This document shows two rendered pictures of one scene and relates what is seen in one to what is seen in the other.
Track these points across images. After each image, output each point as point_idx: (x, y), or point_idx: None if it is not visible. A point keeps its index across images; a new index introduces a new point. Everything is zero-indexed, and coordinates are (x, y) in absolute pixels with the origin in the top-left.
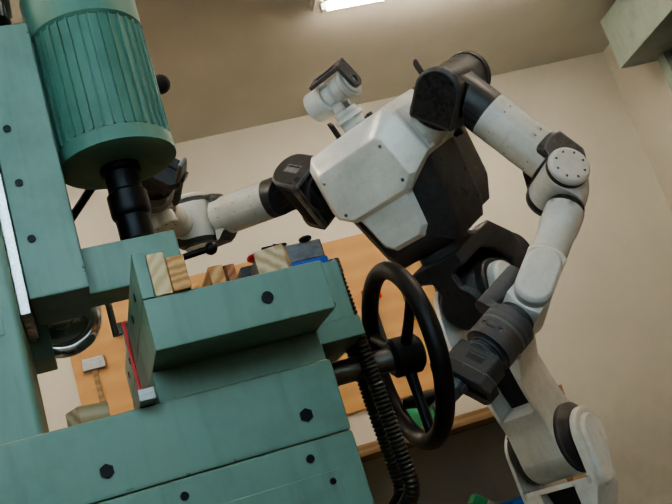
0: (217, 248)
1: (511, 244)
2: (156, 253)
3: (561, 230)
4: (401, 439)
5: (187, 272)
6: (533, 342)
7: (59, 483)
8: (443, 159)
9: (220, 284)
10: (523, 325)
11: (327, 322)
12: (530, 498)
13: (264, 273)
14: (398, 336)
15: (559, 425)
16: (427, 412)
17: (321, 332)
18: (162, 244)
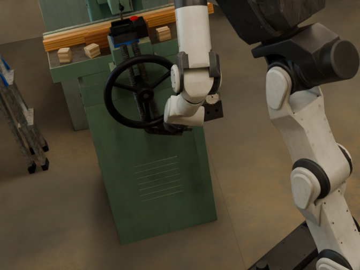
0: (121, 9)
1: (306, 62)
2: (43, 37)
3: (179, 102)
4: (139, 115)
5: (44, 47)
6: (293, 121)
7: None
8: (227, 1)
9: (47, 55)
10: None
11: (110, 68)
12: None
13: (49, 61)
14: (140, 85)
15: (293, 165)
16: (145, 115)
17: (110, 69)
18: (109, 0)
